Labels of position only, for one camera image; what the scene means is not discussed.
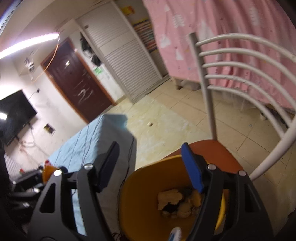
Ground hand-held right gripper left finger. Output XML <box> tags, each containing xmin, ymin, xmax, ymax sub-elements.
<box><xmin>28</xmin><ymin>141</ymin><xmax>120</xmax><ymax>241</ymax></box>

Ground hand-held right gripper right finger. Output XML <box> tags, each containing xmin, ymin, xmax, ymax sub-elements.
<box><xmin>181</xmin><ymin>142</ymin><xmax>274</xmax><ymax>241</ymax></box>

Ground yellow bin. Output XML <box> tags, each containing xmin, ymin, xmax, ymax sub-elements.
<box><xmin>119</xmin><ymin>155</ymin><xmax>226</xmax><ymax>241</ymax></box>

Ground eye chart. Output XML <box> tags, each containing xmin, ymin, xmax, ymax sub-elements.
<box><xmin>3</xmin><ymin>154</ymin><xmax>21</xmax><ymax>174</ymax></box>

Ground yellow disc toy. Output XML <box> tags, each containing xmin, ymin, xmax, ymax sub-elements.
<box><xmin>43</xmin><ymin>164</ymin><xmax>56</xmax><ymax>182</ymax></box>

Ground white blue fuzzy cloth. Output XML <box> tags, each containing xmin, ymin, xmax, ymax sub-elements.
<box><xmin>169</xmin><ymin>227</ymin><xmax>182</xmax><ymax>241</ymax></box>

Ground white metal chair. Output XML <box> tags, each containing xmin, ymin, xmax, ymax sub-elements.
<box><xmin>162</xmin><ymin>32</ymin><xmax>296</xmax><ymax>223</ymax></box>

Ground brown door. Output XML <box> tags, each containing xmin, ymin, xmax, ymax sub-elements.
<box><xmin>41</xmin><ymin>37</ymin><xmax>115</xmax><ymax>124</ymax></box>

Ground white slatted wardrobe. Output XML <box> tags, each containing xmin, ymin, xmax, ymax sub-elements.
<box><xmin>76</xmin><ymin>0</ymin><xmax>170</xmax><ymax>103</ymax></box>

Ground hanging black bags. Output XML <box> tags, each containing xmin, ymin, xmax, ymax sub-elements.
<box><xmin>80</xmin><ymin>32</ymin><xmax>102</xmax><ymax>66</ymax></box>

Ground colourful grid poster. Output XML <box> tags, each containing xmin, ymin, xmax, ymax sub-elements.
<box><xmin>133</xmin><ymin>19</ymin><xmax>158</xmax><ymax>52</ymax></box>

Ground ceiling light tube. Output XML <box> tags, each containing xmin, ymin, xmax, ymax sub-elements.
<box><xmin>0</xmin><ymin>32</ymin><xmax>60</xmax><ymax>58</ymax></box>

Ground pink printed curtain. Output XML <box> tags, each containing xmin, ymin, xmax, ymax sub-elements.
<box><xmin>142</xmin><ymin>0</ymin><xmax>296</xmax><ymax>112</ymax></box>

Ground black cable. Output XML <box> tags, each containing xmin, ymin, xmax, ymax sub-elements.
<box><xmin>112</xmin><ymin>137</ymin><xmax>137</xmax><ymax>241</ymax></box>

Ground white wall cables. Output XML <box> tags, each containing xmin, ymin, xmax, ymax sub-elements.
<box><xmin>20</xmin><ymin>125</ymin><xmax>47</xmax><ymax>153</ymax></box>

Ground open wall socket box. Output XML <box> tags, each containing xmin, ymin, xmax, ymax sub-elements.
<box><xmin>44</xmin><ymin>124</ymin><xmax>56</xmax><ymax>136</ymax></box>

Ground black wall television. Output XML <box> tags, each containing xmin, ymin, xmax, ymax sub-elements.
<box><xmin>0</xmin><ymin>90</ymin><xmax>38</xmax><ymax>146</ymax></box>

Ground orange string wire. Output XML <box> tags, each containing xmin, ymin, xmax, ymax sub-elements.
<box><xmin>35</xmin><ymin>35</ymin><xmax>62</xmax><ymax>81</ymax></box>

